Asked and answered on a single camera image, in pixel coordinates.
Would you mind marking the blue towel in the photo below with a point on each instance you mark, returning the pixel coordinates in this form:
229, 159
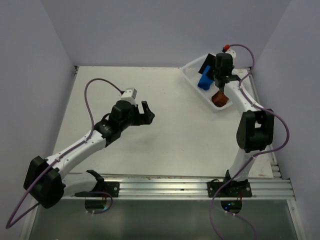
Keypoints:
205, 82

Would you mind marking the white plastic basket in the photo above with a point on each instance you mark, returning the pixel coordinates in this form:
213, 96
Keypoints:
236, 90

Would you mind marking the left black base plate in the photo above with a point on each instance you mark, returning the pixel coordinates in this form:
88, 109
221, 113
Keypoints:
101, 188

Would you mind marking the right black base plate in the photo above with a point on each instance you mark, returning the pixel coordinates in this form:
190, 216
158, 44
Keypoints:
232, 190

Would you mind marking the brown orange towel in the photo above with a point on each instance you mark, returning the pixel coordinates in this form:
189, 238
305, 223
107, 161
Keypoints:
219, 99

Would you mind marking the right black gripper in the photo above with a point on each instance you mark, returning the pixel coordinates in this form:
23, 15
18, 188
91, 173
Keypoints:
209, 61

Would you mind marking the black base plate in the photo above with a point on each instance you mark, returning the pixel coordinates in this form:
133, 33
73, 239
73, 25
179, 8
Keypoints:
101, 188
232, 190

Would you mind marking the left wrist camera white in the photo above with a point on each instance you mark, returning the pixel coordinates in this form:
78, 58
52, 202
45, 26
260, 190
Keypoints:
129, 95

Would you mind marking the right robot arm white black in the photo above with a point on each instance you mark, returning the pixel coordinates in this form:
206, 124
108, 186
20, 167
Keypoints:
256, 127

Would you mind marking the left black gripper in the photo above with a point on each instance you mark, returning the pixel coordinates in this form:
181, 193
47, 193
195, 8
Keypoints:
146, 118

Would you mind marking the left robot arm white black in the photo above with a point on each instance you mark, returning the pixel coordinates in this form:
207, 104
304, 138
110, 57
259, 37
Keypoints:
46, 179

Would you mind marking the aluminium front rail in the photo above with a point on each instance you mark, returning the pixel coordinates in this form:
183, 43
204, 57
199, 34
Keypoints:
142, 187

